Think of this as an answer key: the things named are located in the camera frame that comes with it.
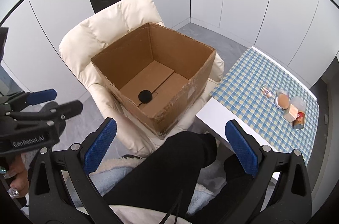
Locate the peach square cosmetic box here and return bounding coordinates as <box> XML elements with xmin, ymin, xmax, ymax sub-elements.
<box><xmin>283</xmin><ymin>104</ymin><xmax>298</xmax><ymax>123</ymax></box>

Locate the red gold round tin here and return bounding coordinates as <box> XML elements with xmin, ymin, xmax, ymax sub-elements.
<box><xmin>292</xmin><ymin>111</ymin><xmax>305</xmax><ymax>130</ymax></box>

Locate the small pink glass bottle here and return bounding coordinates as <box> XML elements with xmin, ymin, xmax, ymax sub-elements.
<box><xmin>261</xmin><ymin>86</ymin><xmax>273</xmax><ymax>98</ymax></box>

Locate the translucent plastic case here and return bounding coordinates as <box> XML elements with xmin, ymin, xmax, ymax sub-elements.
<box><xmin>290</xmin><ymin>97</ymin><xmax>306</xmax><ymax>112</ymax></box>

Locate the left hand with decorated nails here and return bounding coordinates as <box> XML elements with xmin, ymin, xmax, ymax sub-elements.
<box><xmin>1</xmin><ymin>154</ymin><xmax>29</xmax><ymax>199</ymax></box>

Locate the cream padded armchair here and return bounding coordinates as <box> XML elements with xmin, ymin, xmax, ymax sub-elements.
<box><xmin>59</xmin><ymin>0</ymin><xmax>225</xmax><ymax>157</ymax></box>

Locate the blue yellow checkered tablecloth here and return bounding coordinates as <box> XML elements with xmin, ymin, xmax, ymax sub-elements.
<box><xmin>210</xmin><ymin>48</ymin><xmax>319</xmax><ymax>162</ymax></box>

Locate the black round disc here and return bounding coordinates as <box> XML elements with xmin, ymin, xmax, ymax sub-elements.
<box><xmin>138</xmin><ymin>90</ymin><xmax>152</xmax><ymax>104</ymax></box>

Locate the black trouser leg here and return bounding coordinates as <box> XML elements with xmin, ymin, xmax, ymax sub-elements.
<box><xmin>103</xmin><ymin>130</ymin><xmax>265</xmax><ymax>224</ymax></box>

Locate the brown cardboard box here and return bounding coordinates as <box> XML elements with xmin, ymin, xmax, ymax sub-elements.
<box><xmin>91</xmin><ymin>22</ymin><xmax>216</xmax><ymax>140</ymax></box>

